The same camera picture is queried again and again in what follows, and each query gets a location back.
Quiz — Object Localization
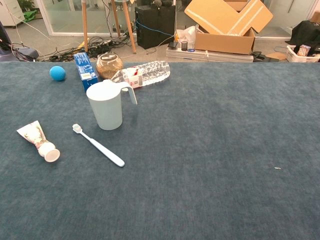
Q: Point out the light blue toothbrush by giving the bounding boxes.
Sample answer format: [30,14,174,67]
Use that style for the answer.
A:
[72,123,126,168]

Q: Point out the white floral toothpaste tube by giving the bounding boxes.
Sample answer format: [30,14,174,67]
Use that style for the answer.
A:
[16,120,61,163]

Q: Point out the clear plastic water bottle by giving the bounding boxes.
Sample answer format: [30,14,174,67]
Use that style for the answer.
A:
[110,60,171,89]

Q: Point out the blue carpet table cover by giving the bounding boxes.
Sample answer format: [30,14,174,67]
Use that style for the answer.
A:
[0,61,320,240]

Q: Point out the glass jar of grains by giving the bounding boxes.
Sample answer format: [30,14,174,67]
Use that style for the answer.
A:
[96,52,124,80]

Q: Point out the white plastic bag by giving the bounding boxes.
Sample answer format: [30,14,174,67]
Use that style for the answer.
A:
[174,25,197,50]

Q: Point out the blue cardboard box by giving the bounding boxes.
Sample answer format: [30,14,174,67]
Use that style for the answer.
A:
[73,52,99,92]

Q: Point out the black computer tower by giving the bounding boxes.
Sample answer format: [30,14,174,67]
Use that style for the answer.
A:
[134,4,176,50]

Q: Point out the open brown cardboard box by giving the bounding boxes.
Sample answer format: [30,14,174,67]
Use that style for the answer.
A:
[194,24,256,56]

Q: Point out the wooden stand leg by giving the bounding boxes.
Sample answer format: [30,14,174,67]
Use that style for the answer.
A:
[81,0,89,53]
[121,0,137,54]
[111,0,122,38]

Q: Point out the blue foam ball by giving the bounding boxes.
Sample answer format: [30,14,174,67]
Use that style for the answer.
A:
[49,65,67,82]

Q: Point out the large flattened cardboard sheet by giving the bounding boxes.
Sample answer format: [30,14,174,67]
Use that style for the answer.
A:
[184,0,274,36]

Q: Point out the small cardboard piece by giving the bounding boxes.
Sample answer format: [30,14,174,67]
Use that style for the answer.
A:
[265,52,288,61]

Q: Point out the dark blue machine base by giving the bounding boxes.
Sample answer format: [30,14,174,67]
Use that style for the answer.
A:
[0,21,40,62]

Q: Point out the white plastic basket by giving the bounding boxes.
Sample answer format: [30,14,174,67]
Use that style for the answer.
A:
[286,44,320,63]

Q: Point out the small printed carton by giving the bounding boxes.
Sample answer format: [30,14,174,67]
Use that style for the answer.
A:
[297,44,312,57]

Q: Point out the green cloth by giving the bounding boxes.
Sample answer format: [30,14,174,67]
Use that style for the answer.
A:
[23,9,38,23]

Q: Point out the black cloth covered object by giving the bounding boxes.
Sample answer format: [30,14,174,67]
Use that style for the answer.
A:
[291,20,320,51]

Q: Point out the white cabinet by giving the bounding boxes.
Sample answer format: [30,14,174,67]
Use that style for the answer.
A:
[0,0,26,27]

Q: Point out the light blue handled cup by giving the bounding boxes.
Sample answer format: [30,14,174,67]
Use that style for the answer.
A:
[86,79,138,131]

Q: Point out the aluminium rail platform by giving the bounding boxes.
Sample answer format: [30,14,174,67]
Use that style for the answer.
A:
[165,46,255,63]

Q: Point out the blue network cable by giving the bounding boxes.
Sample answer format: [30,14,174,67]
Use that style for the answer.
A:
[136,18,175,38]

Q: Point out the black cable tangle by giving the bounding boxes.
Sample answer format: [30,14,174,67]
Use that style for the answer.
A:
[42,36,133,63]

